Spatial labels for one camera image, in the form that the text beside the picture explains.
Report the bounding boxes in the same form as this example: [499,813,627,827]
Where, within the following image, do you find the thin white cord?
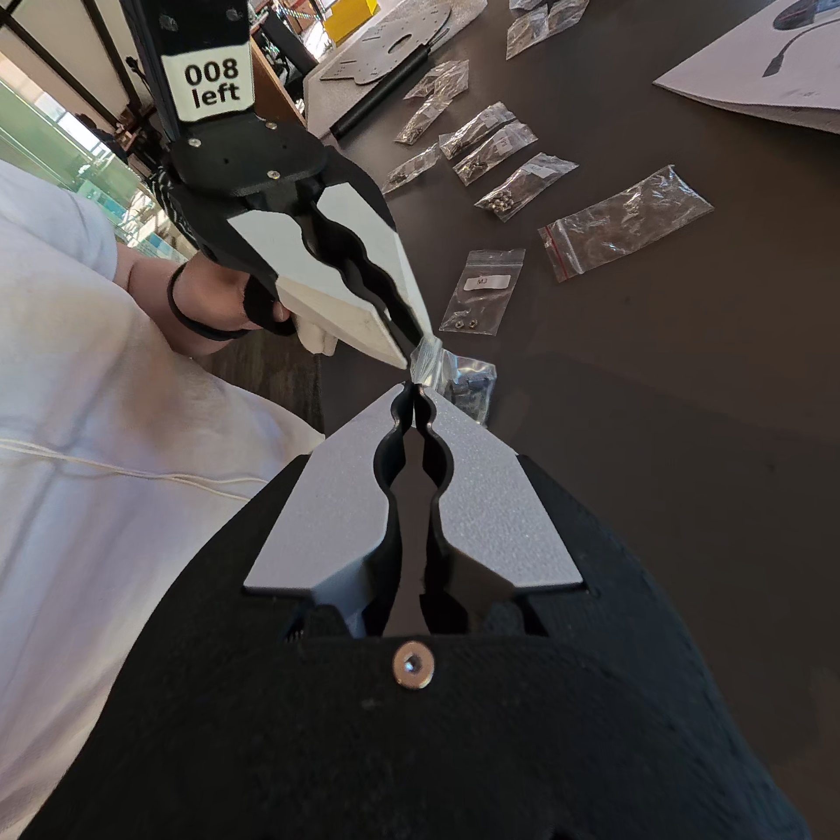
[0,451,266,489]

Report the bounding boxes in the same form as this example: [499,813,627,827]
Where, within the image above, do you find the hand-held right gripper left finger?
[243,382,417,637]

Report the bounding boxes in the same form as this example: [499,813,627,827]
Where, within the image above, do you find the person's white shirt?
[0,157,327,840]

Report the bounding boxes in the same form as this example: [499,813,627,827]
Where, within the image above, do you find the labelled zip bag two nuts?
[437,248,526,336]

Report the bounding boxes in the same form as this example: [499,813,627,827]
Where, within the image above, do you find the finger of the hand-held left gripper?
[225,210,427,370]
[314,146,438,350]

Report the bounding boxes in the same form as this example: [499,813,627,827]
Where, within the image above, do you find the dark brown desk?
[303,0,840,840]

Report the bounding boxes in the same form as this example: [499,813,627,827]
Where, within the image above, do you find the grey perforated metal plate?
[319,0,490,86]

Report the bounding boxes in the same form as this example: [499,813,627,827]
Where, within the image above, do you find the yellow box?
[325,0,381,46]

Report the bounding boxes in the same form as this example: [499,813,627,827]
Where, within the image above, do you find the black rod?
[330,45,435,137]

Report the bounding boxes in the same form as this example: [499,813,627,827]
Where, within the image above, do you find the clear zip bag red stripe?
[537,164,715,284]

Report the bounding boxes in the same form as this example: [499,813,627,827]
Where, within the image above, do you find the open instruction booklet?
[653,0,840,135]

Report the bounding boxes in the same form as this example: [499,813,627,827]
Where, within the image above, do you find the small zip bag black screws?
[407,336,498,426]

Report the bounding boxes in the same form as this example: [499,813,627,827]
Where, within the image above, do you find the person's left hand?
[123,251,294,358]

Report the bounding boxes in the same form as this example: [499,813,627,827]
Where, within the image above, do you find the labelled zip bag silver screws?
[481,152,580,223]

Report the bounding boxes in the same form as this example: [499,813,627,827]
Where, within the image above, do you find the small clear screw bag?
[453,121,539,186]
[505,9,553,61]
[543,0,592,35]
[381,143,442,196]
[394,97,454,145]
[438,101,519,160]
[403,59,471,101]

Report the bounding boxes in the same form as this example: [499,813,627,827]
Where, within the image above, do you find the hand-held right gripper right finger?
[415,386,586,596]

